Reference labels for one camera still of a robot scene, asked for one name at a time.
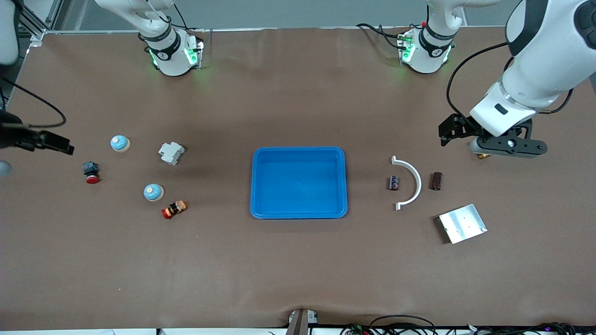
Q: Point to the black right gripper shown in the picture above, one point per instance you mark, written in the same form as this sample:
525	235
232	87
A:
15	136

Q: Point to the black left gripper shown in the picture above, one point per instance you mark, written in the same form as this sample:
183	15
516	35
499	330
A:
459	126

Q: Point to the dark brown electrolytic capacitor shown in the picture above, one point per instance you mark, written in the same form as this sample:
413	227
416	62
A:
436	181

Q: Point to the light blue call bell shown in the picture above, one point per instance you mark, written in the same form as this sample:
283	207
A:
119	144
153	192

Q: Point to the small dark terminal block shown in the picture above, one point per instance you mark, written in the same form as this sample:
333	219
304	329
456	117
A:
394	183

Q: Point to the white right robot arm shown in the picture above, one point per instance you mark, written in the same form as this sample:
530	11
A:
170	56

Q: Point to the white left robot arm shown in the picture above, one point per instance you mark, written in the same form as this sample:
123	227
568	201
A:
545	70

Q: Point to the blue plastic tray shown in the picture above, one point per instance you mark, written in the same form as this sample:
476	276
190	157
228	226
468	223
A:
298	186

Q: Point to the red pushbutton black body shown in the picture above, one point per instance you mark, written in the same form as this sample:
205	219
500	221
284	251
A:
91	170

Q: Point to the silver metal plate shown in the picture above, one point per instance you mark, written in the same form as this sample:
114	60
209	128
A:
463	224

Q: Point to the white circuit breaker module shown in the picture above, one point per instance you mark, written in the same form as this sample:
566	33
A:
171	153

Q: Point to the red pushbutton orange body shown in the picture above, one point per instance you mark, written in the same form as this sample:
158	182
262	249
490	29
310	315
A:
174	209

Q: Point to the brown table cover sheet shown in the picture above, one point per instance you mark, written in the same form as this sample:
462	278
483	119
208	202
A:
298	270

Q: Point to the grey table edge clamp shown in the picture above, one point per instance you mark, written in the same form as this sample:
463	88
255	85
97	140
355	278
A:
300	323

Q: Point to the white semicircular bracket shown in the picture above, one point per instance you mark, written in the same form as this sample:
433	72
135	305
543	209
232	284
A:
419	184

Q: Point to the aluminium frame post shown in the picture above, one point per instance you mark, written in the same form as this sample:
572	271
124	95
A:
37	33

